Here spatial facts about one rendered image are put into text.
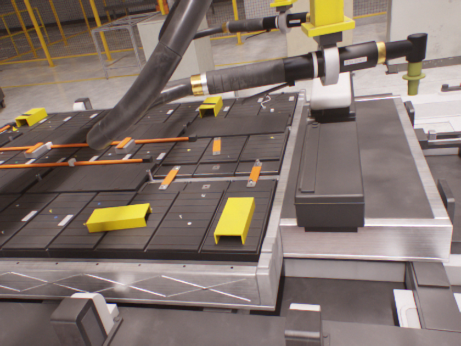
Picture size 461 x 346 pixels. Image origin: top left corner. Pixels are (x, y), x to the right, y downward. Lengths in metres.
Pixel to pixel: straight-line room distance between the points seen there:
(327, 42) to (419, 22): 4.73
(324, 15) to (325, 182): 0.38
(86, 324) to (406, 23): 5.02
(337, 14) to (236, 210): 0.51
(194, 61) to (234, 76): 4.83
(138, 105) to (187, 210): 0.70
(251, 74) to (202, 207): 0.46
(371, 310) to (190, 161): 0.73
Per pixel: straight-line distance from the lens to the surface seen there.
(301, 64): 0.82
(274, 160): 1.34
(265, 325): 0.96
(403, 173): 1.25
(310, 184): 0.97
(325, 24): 0.81
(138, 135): 1.76
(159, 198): 1.24
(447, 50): 5.66
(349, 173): 1.02
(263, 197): 1.13
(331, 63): 0.81
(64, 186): 1.49
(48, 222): 1.32
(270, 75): 0.81
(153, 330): 1.02
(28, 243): 1.26
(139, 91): 0.47
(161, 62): 0.46
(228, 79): 0.81
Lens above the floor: 1.59
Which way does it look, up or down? 28 degrees down
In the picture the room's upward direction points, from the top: 11 degrees counter-clockwise
